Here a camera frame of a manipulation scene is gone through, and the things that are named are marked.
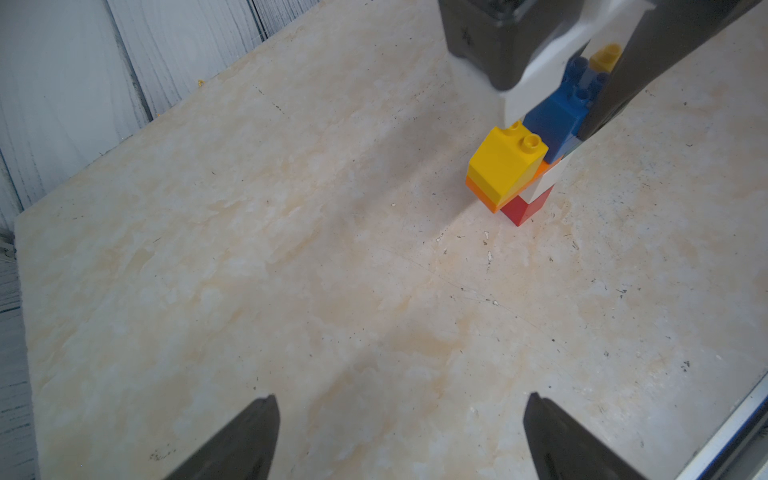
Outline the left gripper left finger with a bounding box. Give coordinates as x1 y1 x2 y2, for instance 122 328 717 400
166 394 280 480

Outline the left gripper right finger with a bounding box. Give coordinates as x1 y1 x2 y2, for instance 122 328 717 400
523 392 643 479

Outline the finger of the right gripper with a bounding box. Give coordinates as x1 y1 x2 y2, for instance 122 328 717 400
577 0 760 141

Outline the yellow sloped lego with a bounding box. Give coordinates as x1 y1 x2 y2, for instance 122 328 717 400
466 120 548 213
589 43 622 73

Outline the blue lego brick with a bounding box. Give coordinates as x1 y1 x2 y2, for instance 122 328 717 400
523 56 610 164

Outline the white lego brick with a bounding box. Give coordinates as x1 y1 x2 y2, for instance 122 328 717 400
518 155 570 204

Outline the red lego brick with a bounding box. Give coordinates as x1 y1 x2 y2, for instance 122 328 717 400
501 185 554 226

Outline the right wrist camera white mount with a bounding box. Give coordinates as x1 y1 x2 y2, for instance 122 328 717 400
436 0 656 128

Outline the aluminium rail front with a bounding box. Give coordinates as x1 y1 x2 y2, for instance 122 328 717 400
676 375 767 480

